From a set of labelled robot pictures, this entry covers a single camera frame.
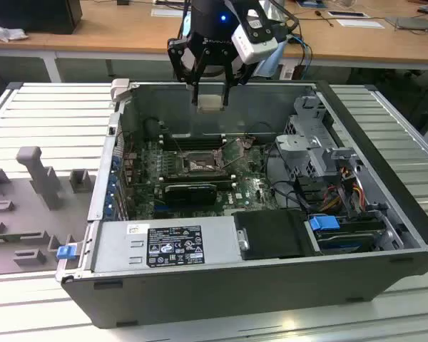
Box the black box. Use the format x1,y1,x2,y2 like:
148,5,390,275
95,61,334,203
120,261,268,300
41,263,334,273
0,0,83,36

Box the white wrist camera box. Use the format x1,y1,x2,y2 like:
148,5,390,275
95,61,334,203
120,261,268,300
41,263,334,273
230,6,280,66

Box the thin metal locking lever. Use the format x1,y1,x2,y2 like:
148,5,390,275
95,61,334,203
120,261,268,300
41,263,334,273
173,136,188,159

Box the silver square CPU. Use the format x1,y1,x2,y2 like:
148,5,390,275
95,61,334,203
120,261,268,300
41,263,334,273
196,94,225,114

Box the blue disk carrier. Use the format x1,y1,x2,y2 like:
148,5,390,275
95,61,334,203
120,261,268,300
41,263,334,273
308,214,377,256

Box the blue cable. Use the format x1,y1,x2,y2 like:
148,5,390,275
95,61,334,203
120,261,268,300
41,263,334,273
287,33,310,82

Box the crumpled white paper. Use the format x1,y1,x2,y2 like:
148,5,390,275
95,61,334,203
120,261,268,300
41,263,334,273
0,19,29,42

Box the yellow red power wires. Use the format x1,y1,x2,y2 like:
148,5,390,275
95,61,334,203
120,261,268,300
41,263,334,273
319,167,370,214

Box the black expansion card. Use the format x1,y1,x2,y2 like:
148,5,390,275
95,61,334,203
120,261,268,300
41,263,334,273
163,183,218,207

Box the green motherboard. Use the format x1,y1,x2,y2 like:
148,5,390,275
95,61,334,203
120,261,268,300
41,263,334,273
128,137,293,220

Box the black RAM slot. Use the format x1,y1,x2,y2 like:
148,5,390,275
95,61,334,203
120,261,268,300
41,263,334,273
163,133,224,139
163,141,223,147
163,178,232,185
162,170,228,177
162,175,229,180
163,145,223,151
163,182,233,189
163,138,224,143

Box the thick black cable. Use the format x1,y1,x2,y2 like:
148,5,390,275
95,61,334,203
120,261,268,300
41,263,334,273
262,123,307,214

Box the grey power supply unit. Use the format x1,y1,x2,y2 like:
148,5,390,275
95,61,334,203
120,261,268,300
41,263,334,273
92,217,243,274

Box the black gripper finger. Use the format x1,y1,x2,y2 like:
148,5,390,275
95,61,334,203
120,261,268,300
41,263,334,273
166,35,210,107
220,48,254,107

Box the grey parts rack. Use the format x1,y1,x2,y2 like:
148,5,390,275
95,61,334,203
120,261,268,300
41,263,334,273
0,145,97,275

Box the metal socket cover frame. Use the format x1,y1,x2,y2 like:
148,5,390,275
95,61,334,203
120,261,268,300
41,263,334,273
215,136,255,170

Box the blue plastic latch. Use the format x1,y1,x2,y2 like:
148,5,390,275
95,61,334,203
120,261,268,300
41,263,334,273
56,244,76,260

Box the wooden desk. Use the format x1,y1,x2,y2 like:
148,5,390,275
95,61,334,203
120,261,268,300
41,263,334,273
0,0,428,71

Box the black plastic bay cover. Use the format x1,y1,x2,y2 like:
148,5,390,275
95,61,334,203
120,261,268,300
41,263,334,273
231,209,310,261

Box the pale blue plastic part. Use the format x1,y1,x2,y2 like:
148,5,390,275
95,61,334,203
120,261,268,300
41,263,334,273
258,41,290,78

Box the white paper sheet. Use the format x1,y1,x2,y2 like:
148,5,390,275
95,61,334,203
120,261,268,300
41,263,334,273
337,17,387,29

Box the dark grey PC case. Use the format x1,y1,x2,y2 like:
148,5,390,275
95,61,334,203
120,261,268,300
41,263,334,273
55,78,428,331

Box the grey metal drive cage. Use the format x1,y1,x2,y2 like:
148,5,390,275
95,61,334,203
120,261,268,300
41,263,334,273
273,93,367,186

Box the grey case latch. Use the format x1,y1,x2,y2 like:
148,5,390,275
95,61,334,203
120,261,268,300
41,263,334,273
111,78,140,108

